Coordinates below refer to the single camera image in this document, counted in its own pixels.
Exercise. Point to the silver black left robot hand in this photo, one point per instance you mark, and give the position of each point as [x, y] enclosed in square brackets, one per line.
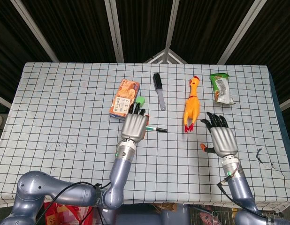
[134, 126]

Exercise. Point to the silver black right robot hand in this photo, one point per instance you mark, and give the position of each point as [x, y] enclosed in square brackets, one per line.
[223, 140]

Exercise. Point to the green white marker body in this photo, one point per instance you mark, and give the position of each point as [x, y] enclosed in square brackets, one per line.
[150, 128]

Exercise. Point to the black marker cap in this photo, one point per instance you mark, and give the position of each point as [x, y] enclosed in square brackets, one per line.
[161, 129]

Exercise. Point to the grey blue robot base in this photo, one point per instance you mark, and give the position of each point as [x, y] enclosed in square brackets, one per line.
[147, 216]

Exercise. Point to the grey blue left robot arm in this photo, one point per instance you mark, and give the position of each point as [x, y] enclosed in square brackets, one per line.
[41, 187]

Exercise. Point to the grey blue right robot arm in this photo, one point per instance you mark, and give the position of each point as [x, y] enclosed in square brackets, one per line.
[240, 189]

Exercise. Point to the green cube block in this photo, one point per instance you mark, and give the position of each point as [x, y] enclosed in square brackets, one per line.
[141, 100]

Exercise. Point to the orange blue snack box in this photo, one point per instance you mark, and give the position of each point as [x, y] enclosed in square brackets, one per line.
[124, 98]

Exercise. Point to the grey brush black bristles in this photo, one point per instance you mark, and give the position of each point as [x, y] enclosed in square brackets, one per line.
[159, 90]

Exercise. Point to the yellow rubber chicken toy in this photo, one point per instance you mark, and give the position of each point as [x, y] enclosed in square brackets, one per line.
[192, 107]

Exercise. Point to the green snack bag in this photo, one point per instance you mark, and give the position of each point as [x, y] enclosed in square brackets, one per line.
[221, 89]

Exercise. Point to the white black checkered tablecloth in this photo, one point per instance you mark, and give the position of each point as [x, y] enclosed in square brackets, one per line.
[65, 117]

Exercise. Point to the brown paper bag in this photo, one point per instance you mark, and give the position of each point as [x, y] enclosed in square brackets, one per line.
[163, 207]

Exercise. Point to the red patterned bag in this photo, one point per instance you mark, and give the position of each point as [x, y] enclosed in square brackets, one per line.
[72, 214]

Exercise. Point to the white triangular frame brace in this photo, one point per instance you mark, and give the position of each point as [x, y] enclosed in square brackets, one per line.
[165, 56]

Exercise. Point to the white metal frame post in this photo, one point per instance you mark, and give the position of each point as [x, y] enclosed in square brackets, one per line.
[241, 30]
[114, 30]
[34, 30]
[171, 30]

